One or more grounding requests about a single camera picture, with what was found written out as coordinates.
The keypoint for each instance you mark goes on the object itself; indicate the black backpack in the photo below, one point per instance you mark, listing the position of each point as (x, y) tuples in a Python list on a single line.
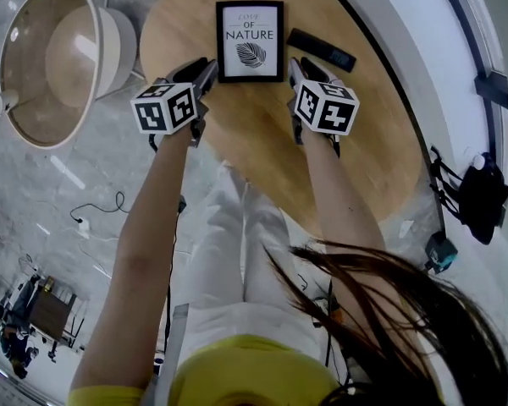
[(482, 201)]

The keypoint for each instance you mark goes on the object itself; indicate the white round basket table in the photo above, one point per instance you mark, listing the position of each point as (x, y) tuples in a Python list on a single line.
[(110, 49)]

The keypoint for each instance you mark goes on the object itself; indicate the small white cup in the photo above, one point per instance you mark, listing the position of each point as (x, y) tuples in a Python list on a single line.
[(6, 102)]

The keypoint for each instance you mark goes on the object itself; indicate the dark wooden stand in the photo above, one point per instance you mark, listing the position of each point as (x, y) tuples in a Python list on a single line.
[(51, 311)]

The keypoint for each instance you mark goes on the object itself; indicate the person's yellow shirt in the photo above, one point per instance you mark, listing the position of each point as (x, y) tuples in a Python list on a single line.
[(245, 374)]

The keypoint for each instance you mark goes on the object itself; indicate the black remote control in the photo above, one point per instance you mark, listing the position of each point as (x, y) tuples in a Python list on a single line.
[(321, 51)]

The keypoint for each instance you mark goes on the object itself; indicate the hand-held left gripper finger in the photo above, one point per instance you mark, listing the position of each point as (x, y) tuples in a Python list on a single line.
[(206, 80), (188, 70)]

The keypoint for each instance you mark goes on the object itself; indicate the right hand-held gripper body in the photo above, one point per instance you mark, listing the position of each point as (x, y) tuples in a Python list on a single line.
[(326, 108)]

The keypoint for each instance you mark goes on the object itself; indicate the wooden coffee table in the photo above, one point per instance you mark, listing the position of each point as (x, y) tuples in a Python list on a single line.
[(254, 133)]

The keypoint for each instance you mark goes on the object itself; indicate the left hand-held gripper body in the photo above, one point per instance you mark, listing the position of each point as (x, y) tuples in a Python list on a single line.
[(163, 108)]

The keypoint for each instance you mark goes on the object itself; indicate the white power strip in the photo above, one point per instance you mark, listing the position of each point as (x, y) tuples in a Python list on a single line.
[(84, 226)]

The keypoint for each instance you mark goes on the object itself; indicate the black window rail bracket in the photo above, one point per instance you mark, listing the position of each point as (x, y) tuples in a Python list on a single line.
[(493, 90)]

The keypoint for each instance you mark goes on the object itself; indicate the person's right forearm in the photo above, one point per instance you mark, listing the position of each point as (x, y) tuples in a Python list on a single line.
[(343, 193)]

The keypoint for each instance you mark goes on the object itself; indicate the black framed nature picture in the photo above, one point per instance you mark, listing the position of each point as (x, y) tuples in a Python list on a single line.
[(250, 19)]

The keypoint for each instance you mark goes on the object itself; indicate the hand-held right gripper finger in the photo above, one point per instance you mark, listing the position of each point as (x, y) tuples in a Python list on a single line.
[(317, 72), (297, 78)]

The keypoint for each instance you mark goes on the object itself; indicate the blue box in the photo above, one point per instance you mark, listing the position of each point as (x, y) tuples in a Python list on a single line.
[(440, 254)]

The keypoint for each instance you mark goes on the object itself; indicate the person's white trousers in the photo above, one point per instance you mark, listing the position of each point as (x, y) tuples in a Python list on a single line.
[(237, 269)]

